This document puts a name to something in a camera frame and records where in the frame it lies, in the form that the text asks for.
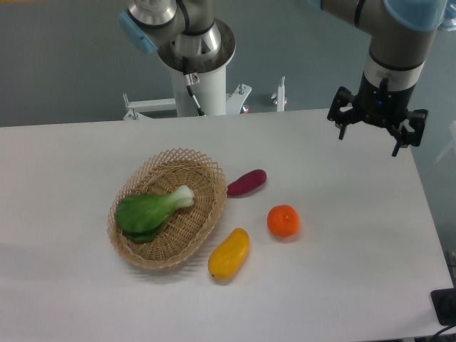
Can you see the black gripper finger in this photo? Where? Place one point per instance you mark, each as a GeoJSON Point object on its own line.
{"type": "Point", "coordinates": [343, 111]}
{"type": "Point", "coordinates": [408, 129]}

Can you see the orange fruit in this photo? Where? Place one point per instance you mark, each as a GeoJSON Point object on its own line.
{"type": "Point", "coordinates": [283, 221]}

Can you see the black device at edge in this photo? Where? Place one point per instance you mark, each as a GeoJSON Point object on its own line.
{"type": "Point", "coordinates": [443, 301]}

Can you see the purple sweet potato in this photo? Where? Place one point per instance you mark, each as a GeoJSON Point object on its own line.
{"type": "Point", "coordinates": [247, 183]}

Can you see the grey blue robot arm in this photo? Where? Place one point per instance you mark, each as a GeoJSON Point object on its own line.
{"type": "Point", "coordinates": [401, 32]}

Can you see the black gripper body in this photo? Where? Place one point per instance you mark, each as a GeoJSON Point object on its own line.
{"type": "Point", "coordinates": [379, 106]}

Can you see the yellow mango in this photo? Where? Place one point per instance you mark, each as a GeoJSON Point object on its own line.
{"type": "Point", "coordinates": [229, 256]}

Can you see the green bok choy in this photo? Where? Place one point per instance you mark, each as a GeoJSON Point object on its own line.
{"type": "Point", "coordinates": [141, 217]}

